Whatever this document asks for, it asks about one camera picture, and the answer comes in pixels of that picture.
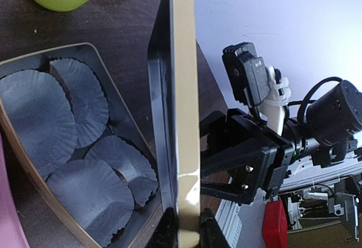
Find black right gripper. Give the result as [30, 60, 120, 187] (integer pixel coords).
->
[199, 109, 295, 205]

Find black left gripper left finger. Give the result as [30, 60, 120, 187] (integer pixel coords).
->
[146, 207, 178, 248]

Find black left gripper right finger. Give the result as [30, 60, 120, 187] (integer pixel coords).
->
[199, 208, 230, 248]

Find bear print tin lid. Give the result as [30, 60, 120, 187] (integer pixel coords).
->
[147, 0, 201, 247]

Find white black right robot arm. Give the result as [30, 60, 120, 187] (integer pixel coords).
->
[200, 79, 361, 205]

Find red box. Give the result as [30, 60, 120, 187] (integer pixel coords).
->
[262, 201, 288, 248]

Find white paper cupcake liner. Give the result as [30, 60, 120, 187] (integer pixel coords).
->
[1, 69, 77, 177]
[47, 160, 135, 247]
[85, 135, 158, 207]
[49, 58, 110, 149]

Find tan tin box base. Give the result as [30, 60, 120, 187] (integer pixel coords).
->
[0, 42, 165, 248]

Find pink plastic tray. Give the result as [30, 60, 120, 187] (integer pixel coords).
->
[1, 140, 29, 248]

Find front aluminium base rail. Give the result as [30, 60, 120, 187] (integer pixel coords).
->
[216, 199, 242, 248]

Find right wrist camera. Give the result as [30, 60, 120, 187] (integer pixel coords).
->
[221, 42, 291, 136]

